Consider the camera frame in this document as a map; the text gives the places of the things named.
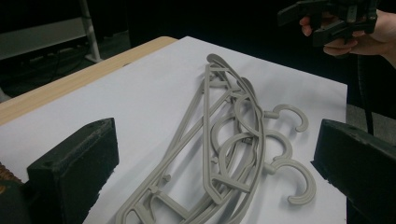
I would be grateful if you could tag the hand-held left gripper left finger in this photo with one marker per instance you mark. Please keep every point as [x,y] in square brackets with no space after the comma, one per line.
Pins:
[73,169]

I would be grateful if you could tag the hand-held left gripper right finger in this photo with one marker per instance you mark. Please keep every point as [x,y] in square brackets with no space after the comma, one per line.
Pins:
[358,161]

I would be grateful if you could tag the brown wicker basket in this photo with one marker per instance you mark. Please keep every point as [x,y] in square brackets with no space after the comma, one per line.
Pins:
[5,174]

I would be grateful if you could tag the grey plastic clothes hanger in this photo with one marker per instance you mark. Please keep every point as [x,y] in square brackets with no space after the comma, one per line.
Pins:
[174,149]
[281,141]
[206,124]

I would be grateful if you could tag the white sheet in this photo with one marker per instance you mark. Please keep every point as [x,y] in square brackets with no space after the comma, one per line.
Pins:
[140,99]

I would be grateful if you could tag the white desk frame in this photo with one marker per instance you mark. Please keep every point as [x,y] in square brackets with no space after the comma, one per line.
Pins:
[90,31]

